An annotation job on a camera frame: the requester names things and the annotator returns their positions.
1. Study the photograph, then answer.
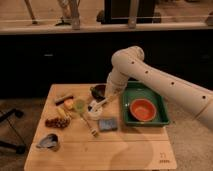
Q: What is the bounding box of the blue crumpled metal cup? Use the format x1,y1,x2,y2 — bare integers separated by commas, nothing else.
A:
36,134,60,151

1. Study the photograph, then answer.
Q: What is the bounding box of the wooden folding table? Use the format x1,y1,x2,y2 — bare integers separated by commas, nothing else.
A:
24,84,177,171

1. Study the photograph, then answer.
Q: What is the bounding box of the green plastic tray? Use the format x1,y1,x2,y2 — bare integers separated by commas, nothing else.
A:
121,81,170,127

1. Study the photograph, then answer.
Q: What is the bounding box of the white paper cup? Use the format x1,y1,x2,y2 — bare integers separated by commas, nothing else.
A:
88,104,103,120

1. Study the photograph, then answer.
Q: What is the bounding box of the white dish brush black head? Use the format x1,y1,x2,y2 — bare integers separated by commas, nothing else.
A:
88,98,109,112

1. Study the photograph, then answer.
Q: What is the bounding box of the orange toy fruit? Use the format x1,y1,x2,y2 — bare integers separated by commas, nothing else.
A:
64,99,74,110

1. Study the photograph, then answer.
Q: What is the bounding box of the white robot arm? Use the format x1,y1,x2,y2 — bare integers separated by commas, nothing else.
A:
105,46,213,132

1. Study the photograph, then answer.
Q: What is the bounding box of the black chair base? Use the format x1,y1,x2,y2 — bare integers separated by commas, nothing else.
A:
0,108,28,155

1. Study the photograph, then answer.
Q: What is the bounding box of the yellow toy corn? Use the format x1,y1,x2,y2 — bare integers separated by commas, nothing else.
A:
57,107,71,119

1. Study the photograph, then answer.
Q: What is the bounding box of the dark brown bowl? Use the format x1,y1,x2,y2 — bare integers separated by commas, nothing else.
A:
90,84,106,102

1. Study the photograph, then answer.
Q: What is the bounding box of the blue sponge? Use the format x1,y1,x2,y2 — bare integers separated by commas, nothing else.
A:
98,118,118,131

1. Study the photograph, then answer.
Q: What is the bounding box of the orange bowl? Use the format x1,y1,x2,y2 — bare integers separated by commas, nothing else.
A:
129,99,157,122

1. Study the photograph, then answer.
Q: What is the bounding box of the brown rectangular block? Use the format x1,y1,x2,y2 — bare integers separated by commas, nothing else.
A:
54,94,73,106

